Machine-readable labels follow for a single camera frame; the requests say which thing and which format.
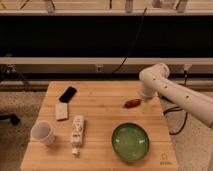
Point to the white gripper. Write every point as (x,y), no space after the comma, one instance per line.
(147,93)

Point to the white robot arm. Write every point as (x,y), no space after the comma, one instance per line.
(154,80)

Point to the wooden table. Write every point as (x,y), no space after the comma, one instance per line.
(101,104)

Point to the white tube bottle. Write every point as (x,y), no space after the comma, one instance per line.
(76,138)

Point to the black phone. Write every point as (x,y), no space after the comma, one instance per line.
(67,95)

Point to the white sponge block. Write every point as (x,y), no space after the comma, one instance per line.
(61,111)

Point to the white paper cup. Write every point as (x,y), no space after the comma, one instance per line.
(43,132)

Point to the black chair base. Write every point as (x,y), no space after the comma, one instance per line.
(12,118)

